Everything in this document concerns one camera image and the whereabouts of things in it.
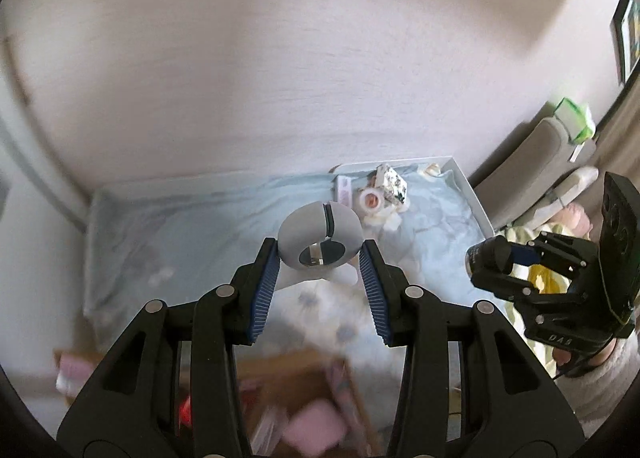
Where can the white raised-edge tray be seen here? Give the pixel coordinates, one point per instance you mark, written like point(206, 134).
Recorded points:
point(475, 193)

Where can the pink plush toy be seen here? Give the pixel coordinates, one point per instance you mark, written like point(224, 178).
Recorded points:
point(575, 219)

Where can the beige chair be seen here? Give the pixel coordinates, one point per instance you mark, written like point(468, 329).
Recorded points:
point(525, 163)

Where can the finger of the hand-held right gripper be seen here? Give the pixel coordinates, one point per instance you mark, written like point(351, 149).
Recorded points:
point(490, 260)
point(560, 250)

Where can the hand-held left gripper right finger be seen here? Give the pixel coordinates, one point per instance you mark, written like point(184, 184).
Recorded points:
point(375, 288)

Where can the person's right forearm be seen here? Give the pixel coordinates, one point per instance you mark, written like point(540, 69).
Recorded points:
point(607, 390)

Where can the green tissue box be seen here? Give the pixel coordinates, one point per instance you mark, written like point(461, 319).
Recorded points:
point(575, 121)

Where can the white cushion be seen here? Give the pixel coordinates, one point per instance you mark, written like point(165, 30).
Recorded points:
point(575, 184)

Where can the cardboard box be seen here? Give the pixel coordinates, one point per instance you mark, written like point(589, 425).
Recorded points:
point(300, 378)

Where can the person's right hand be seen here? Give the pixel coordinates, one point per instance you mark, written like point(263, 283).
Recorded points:
point(567, 358)

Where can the dark picture frame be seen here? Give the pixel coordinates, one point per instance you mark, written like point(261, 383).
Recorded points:
point(626, 38)

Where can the crumpled white wrapper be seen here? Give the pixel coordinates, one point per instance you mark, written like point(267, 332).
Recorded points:
point(390, 220)

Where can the yellow floral cloth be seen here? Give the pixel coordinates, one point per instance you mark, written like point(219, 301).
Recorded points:
point(542, 283)

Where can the red carton box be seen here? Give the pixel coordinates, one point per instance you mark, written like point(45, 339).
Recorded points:
point(185, 408)

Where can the white seashell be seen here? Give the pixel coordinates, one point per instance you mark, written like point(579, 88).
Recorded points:
point(431, 170)

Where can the pale blue floral blanket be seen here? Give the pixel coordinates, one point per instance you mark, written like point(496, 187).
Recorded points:
point(200, 218)

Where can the silver foil packet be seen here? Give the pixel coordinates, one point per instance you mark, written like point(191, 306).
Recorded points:
point(391, 183)

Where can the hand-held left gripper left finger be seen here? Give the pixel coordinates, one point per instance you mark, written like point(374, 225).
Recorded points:
point(265, 288)

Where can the white sliding door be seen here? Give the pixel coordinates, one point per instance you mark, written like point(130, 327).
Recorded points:
point(30, 148)

